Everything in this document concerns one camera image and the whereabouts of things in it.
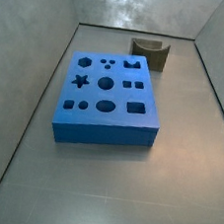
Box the olive curved-top block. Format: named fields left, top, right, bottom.
left=130, top=38, right=171, bottom=72

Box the blue shape sorter block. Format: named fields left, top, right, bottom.
left=52, top=51, right=160, bottom=146

